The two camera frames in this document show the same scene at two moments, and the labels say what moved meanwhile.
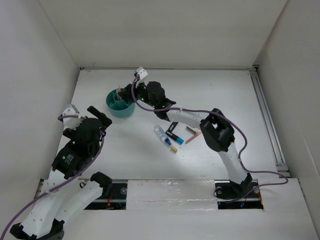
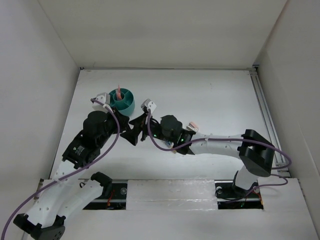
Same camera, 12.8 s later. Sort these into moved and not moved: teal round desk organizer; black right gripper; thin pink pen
Moved: black right gripper
Not moved: thin pink pen; teal round desk organizer
